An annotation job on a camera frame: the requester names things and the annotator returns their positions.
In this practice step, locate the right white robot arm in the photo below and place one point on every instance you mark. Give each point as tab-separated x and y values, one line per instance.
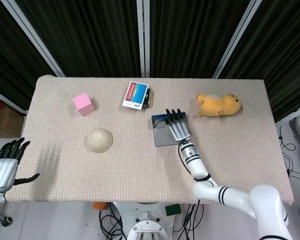
262	200

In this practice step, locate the white frame post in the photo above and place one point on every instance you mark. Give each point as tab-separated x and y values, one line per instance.
143	37
32	35
236	37

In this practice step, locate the yellow plush toy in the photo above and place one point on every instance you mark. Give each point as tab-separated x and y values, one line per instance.
220	105

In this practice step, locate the white frame rail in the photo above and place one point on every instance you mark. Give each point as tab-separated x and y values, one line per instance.
7	100
292	113

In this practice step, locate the orange block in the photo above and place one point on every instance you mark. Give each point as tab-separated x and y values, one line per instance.
100	205

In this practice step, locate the beige woven tablecloth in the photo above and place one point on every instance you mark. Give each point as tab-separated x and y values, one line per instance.
130	175

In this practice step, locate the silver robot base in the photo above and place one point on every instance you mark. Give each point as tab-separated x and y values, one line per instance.
147	227

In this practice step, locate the pink cube block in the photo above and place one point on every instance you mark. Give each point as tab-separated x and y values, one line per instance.
83	103

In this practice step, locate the brown cardboard box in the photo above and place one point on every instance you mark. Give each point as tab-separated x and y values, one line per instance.
5	117

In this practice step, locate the black curtain panel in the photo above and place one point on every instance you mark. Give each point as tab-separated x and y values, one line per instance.
285	50
5	62
90	37
190	37

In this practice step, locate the beige upturned bowl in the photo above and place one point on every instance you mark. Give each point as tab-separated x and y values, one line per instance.
100	140

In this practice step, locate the green block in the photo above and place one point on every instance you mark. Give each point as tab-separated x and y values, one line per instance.
173	210

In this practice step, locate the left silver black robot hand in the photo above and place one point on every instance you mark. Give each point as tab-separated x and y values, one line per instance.
1	175

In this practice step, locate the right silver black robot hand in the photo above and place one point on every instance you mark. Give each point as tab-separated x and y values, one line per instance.
178	130

